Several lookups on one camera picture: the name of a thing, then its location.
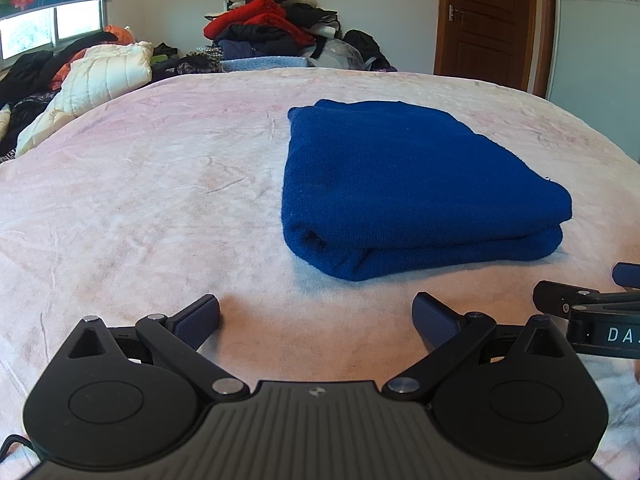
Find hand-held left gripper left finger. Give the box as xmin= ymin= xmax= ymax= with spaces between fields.
xmin=65 ymin=294 xmax=251 ymax=402

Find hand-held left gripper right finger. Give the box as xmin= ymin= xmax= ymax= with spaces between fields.
xmin=382 ymin=292 xmax=571 ymax=402

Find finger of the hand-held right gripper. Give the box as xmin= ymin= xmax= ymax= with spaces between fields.
xmin=612 ymin=261 xmax=640 ymax=292
xmin=532 ymin=280 xmax=640 ymax=320

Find blue knit sweater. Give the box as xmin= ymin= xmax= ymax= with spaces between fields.
xmin=280 ymin=99 xmax=573 ymax=282

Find dark patterned clothes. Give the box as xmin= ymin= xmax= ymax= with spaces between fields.
xmin=0 ymin=91 xmax=63 ymax=158

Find pink floral blanket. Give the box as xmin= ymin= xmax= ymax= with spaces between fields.
xmin=0 ymin=67 xmax=640 ymax=466

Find leopard print cloth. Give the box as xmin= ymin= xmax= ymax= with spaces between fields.
xmin=175 ymin=46 xmax=224 ymax=75

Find white puffer jacket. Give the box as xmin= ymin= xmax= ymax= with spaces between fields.
xmin=15 ymin=41 xmax=155 ymax=158

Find light blue quilted blanket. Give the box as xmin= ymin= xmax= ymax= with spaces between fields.
xmin=220 ymin=55 xmax=313 ymax=74

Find navy garment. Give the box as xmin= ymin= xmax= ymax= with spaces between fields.
xmin=217 ymin=39 xmax=261 ymax=61

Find clear plastic bag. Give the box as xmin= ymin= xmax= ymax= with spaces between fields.
xmin=312 ymin=35 xmax=368 ymax=68

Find black bag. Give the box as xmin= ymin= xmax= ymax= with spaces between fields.
xmin=342 ymin=29 xmax=398 ymax=73

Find wooden door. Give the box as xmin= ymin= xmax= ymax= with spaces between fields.
xmin=432 ymin=0 xmax=558 ymax=98

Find orange cloth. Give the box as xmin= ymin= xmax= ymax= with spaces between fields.
xmin=50 ymin=25 xmax=137 ymax=86

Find black garment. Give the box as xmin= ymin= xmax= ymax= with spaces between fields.
xmin=285 ymin=2 xmax=343 ymax=41

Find window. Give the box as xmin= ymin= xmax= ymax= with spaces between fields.
xmin=0 ymin=0 xmax=108 ymax=61

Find black cable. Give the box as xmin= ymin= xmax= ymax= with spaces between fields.
xmin=0 ymin=432 xmax=43 ymax=463

